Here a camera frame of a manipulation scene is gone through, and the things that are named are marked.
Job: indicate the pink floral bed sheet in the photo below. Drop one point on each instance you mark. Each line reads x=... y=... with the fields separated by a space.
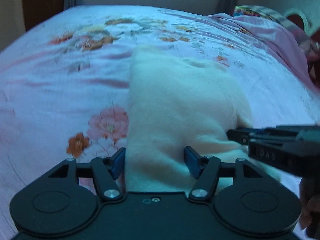
x=65 y=85

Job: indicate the person's right hand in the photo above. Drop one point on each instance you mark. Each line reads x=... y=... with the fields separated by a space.
x=308 y=208

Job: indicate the pink folded quilt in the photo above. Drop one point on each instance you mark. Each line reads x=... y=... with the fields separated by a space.
x=288 y=42

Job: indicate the red white headboard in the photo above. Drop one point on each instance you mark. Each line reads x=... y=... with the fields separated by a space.
x=300 y=19

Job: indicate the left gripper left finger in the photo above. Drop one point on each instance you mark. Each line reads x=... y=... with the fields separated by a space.
x=105 y=173

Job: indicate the white knit sweater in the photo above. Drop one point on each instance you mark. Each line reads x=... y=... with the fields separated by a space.
x=175 y=102

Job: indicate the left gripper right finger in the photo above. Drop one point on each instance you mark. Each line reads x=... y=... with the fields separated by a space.
x=206 y=172

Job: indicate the striped floral pillow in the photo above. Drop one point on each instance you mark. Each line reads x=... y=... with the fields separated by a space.
x=272 y=15

